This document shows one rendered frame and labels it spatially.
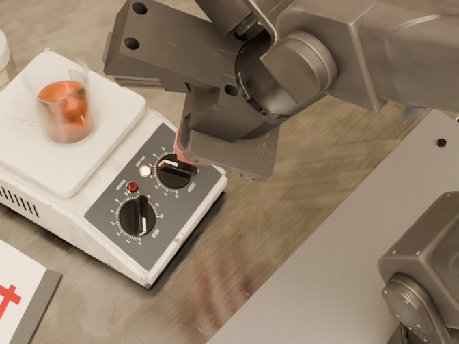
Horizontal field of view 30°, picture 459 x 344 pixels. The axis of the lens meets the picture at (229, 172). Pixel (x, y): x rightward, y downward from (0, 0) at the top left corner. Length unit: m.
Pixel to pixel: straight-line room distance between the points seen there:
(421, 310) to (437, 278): 0.03
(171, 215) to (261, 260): 0.09
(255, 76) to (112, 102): 0.25
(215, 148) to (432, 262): 0.16
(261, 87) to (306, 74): 0.09
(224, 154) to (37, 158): 0.20
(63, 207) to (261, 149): 0.20
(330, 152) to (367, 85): 0.39
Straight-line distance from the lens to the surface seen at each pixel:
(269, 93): 0.53
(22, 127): 0.75
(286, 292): 0.70
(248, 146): 0.59
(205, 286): 0.74
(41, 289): 0.76
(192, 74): 0.53
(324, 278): 0.71
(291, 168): 0.81
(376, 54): 0.42
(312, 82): 0.44
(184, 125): 0.60
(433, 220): 0.57
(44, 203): 0.73
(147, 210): 0.71
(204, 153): 0.58
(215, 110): 0.54
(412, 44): 0.41
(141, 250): 0.72
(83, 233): 0.72
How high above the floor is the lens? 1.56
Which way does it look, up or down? 56 degrees down
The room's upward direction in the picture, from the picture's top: 1 degrees counter-clockwise
